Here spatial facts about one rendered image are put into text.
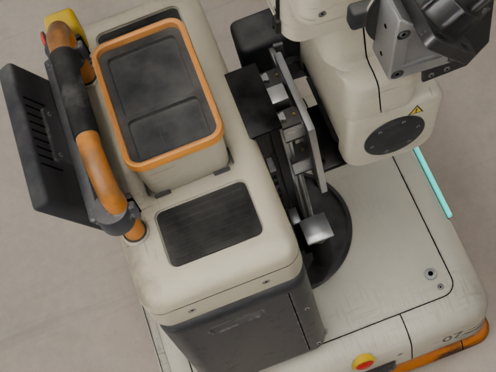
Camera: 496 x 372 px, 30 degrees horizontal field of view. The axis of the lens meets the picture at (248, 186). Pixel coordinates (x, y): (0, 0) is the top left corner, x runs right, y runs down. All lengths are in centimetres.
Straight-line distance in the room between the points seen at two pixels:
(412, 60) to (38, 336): 144
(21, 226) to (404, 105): 127
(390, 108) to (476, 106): 96
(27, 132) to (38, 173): 7
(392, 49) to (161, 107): 44
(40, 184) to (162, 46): 29
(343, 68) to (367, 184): 64
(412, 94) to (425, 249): 54
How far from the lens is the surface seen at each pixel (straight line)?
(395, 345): 186
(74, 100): 130
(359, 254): 190
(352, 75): 135
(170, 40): 144
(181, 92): 138
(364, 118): 142
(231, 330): 154
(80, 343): 226
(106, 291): 229
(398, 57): 106
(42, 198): 131
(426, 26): 101
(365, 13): 105
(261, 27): 161
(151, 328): 193
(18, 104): 140
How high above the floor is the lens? 205
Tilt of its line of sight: 63 degrees down
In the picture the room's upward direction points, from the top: 21 degrees counter-clockwise
